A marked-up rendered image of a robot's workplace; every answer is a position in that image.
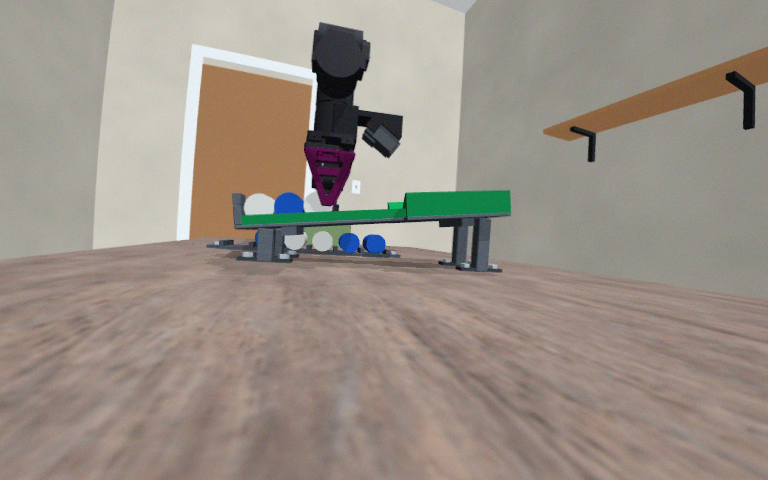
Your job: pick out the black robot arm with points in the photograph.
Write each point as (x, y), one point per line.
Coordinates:
(338, 58)

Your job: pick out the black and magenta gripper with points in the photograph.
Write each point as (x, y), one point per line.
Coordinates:
(325, 153)

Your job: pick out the white cylinder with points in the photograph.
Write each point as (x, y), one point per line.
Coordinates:
(312, 204)
(322, 241)
(259, 204)
(295, 242)

